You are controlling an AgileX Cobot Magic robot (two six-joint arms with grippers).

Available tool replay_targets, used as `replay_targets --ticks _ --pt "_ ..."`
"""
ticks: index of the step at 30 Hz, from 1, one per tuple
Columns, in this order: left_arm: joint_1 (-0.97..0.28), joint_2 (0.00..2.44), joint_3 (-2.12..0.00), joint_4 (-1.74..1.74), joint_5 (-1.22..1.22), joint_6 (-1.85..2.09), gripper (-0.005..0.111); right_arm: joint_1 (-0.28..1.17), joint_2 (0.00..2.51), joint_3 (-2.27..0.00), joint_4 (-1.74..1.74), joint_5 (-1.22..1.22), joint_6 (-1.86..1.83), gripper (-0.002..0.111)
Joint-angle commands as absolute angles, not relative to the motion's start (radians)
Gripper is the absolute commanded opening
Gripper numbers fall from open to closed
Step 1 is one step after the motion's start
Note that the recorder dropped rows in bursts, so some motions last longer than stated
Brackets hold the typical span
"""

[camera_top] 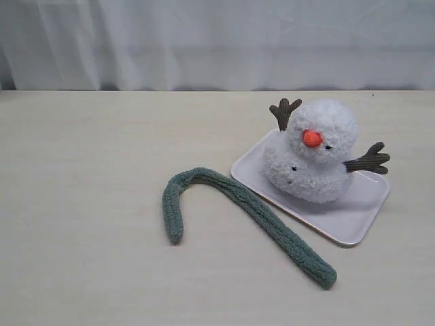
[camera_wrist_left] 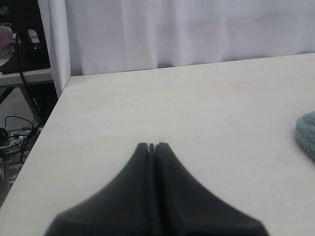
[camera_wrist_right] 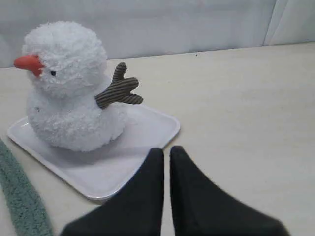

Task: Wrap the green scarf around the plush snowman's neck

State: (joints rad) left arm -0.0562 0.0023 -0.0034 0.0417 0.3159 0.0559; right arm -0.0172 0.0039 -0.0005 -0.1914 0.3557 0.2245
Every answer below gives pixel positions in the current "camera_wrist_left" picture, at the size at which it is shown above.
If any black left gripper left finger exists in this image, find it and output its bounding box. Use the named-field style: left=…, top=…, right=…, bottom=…
left=45, top=143, right=154, bottom=236

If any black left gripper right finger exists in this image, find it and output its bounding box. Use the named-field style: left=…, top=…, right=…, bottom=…
left=154, top=143, right=269, bottom=236

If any green fluffy scarf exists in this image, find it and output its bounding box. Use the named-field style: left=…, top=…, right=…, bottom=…
left=295, top=111, right=315, bottom=161

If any grey side table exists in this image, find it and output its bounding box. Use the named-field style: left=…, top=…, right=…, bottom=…
left=0, top=68, right=55, bottom=123

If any white curtain backdrop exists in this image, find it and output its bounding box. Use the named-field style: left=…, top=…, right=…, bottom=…
left=38, top=0, right=315, bottom=95

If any black cable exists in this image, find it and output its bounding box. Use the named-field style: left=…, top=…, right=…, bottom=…
left=13, top=31, right=44, bottom=128

